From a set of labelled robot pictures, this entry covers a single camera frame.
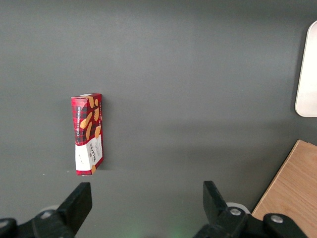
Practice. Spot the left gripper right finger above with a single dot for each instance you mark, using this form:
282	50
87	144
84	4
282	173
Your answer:
220	218

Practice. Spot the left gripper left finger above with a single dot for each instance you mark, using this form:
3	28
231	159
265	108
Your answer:
69	213

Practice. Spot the wooden two-drawer cabinet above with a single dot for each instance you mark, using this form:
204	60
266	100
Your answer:
292	188

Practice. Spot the red Walkers shortbread box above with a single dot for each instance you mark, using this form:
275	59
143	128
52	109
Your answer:
86	134

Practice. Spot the cream rectangular tray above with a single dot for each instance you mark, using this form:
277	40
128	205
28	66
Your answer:
308	86

